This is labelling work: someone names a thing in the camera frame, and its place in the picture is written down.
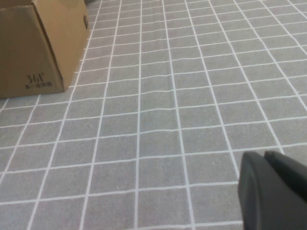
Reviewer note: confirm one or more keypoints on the grey white-checked tablecloth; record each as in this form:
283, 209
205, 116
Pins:
153, 119

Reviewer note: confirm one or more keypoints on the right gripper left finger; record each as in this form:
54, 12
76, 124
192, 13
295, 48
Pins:
254, 196

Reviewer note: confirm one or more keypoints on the brown cardboard shoe box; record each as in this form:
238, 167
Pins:
31, 48

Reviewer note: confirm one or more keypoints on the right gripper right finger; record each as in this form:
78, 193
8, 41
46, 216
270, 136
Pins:
290, 172

